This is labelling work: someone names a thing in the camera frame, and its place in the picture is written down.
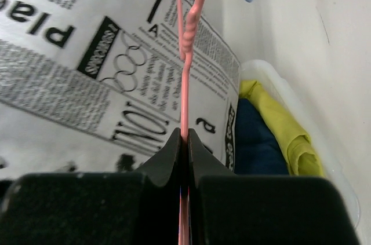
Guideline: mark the pink hanger with newsprint trousers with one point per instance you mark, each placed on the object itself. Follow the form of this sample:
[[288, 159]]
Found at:
[[185, 82]]

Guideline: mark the navy blue denim trousers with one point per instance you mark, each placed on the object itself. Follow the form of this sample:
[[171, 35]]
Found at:
[[256, 149]]

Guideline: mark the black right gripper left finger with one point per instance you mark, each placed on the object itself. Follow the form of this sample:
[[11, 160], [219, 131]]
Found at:
[[136, 207]]

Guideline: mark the yellow trousers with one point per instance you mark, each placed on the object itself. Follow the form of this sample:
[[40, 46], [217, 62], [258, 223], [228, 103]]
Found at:
[[293, 140]]

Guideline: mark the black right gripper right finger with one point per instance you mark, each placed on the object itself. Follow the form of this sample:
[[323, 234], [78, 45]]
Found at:
[[226, 208]]

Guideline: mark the newsprint patterned trousers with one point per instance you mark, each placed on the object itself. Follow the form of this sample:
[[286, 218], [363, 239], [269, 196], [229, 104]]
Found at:
[[95, 85]]

